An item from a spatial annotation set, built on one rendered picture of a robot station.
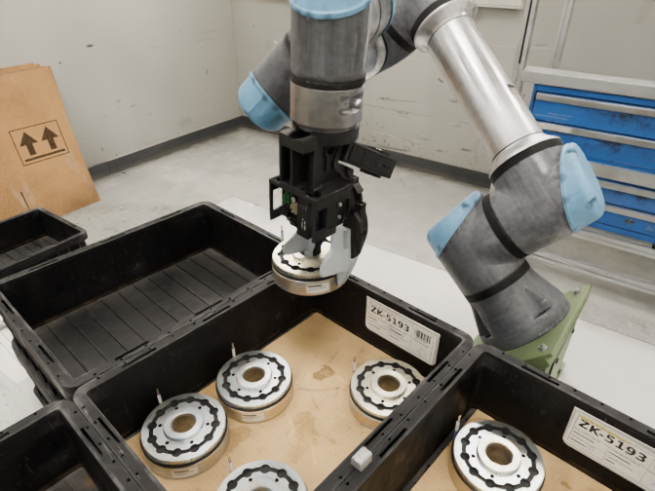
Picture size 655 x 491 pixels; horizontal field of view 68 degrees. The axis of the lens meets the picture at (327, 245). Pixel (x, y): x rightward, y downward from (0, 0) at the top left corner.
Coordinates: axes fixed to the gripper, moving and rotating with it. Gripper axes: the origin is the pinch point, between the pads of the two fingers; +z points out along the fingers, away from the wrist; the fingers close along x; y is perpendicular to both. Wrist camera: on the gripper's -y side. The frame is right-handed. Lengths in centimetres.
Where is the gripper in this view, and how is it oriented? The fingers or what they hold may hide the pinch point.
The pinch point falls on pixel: (329, 266)
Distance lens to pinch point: 63.5
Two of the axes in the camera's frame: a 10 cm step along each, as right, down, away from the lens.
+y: -6.7, 3.9, -6.3
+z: -0.5, 8.3, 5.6
